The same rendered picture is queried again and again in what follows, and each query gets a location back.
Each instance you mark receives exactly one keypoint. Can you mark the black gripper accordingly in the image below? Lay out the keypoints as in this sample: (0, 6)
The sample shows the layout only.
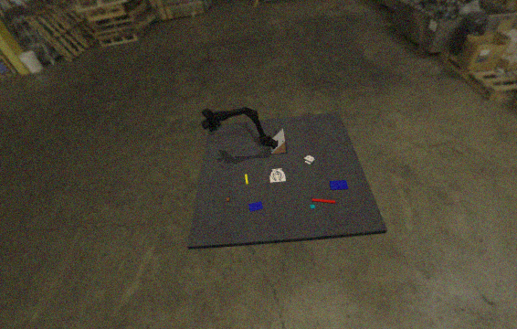
(211, 127)

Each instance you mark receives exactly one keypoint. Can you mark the blue flat plate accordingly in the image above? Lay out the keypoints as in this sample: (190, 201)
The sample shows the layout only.
(338, 185)

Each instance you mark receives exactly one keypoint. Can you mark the blue flat square panel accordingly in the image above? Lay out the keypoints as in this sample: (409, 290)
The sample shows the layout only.
(255, 206)

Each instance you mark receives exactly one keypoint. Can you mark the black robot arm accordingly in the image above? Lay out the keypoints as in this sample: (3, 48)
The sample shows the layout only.
(223, 115)

